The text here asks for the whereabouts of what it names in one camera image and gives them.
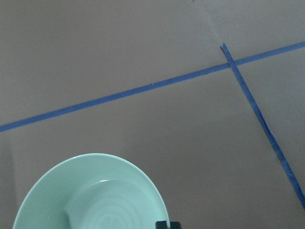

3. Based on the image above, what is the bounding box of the pale green ceramic bowl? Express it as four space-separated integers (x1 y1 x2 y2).
13 153 170 229

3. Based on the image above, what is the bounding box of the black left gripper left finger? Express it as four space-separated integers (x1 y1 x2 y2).
155 221 168 229

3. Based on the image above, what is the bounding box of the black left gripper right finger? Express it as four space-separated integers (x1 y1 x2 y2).
170 221 182 229

